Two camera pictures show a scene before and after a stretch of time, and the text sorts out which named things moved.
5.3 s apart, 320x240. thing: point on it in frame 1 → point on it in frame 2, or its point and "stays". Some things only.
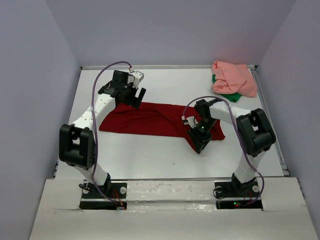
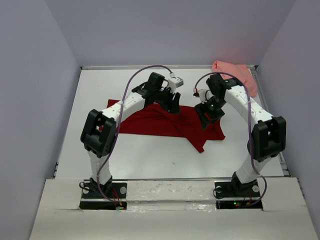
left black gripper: x=133 y=101 → x=172 y=106
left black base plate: x=108 y=196 stays
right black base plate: x=231 y=196 stays
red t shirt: x=156 y=118 stays
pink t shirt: x=233 y=78 stays
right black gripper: x=193 y=133 → x=202 y=108
